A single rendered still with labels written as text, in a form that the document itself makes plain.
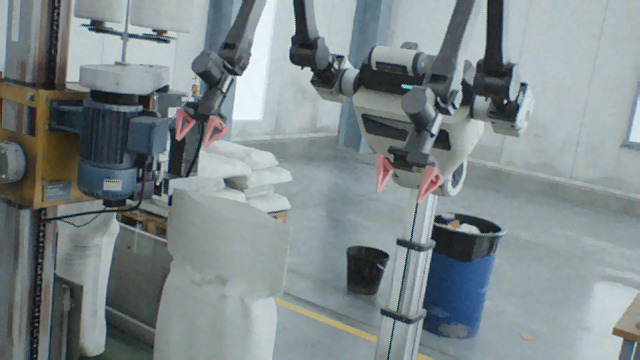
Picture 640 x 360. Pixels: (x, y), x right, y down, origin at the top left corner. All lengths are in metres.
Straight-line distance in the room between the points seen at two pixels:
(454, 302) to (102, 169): 2.67
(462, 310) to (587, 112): 5.99
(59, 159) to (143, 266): 0.95
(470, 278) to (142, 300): 1.96
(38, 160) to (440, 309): 2.74
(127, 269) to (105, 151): 1.14
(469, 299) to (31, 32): 2.92
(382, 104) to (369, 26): 8.61
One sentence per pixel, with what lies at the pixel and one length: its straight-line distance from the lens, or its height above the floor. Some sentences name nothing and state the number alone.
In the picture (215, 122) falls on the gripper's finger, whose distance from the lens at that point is 1.75.
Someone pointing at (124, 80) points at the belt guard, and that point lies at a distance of 1.78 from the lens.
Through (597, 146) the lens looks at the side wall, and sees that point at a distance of 9.73.
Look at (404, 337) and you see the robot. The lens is 2.42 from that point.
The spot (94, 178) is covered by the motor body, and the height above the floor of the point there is 1.14.
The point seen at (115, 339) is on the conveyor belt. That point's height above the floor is 0.38.
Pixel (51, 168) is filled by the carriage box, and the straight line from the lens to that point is 1.96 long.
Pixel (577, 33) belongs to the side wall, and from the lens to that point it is 9.83.
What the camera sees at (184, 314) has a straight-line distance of 2.14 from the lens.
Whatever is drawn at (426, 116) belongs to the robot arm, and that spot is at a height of 1.43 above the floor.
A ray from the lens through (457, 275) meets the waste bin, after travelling 4.01.
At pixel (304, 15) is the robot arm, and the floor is 1.63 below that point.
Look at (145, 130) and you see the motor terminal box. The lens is 1.79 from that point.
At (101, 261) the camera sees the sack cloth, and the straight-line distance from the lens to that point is 2.49.
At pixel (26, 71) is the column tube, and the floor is 1.38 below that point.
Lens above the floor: 1.55
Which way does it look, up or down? 11 degrees down
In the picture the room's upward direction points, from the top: 8 degrees clockwise
